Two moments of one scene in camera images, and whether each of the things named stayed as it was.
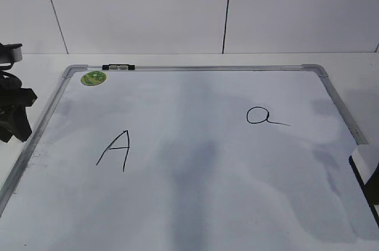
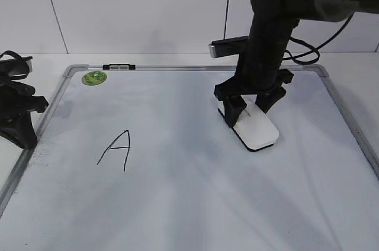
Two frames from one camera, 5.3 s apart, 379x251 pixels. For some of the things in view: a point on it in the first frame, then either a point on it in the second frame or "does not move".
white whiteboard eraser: (363, 161) -> (254, 128)
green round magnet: (93, 78) does not move
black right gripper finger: (372, 186) -> (234, 105)
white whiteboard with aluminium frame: (145, 157) does not move
